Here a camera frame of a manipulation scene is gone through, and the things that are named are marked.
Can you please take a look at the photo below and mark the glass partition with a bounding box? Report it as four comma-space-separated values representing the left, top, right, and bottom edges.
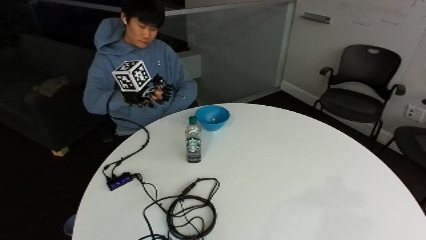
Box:
162, 0, 297, 104

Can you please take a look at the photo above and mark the person in blue hoodie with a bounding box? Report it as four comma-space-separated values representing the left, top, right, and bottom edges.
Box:
81, 0, 200, 137

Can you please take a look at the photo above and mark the black office chair with armrests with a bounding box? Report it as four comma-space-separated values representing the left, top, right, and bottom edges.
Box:
313, 43, 407, 148

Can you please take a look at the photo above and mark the white cube with black markers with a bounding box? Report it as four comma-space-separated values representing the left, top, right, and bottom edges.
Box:
111, 59, 153, 92

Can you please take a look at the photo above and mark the grey cushion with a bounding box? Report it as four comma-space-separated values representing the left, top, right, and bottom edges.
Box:
32, 75, 71, 99

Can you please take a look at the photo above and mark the clear bottle with green cap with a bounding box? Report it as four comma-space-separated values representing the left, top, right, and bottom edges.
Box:
184, 115, 204, 164

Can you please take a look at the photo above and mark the white wall outlet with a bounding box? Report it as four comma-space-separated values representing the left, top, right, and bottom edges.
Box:
403, 104, 426, 124

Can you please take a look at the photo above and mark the blue plastic bowl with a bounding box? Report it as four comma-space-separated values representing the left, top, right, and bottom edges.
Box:
194, 105, 232, 132

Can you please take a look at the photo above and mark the grey metal door handle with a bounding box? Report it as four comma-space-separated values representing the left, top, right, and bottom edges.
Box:
300, 11, 333, 25

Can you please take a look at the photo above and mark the dark sofa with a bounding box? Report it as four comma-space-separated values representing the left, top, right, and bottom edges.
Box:
0, 32, 109, 158

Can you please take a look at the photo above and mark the coiled black cable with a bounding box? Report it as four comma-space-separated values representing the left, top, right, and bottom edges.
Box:
133, 173, 222, 240

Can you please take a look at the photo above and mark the black hub with blue lights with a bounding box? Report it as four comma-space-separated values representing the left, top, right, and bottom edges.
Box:
105, 171, 136, 192

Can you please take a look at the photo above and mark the black glove cable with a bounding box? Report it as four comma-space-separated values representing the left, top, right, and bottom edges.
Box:
101, 93, 152, 179

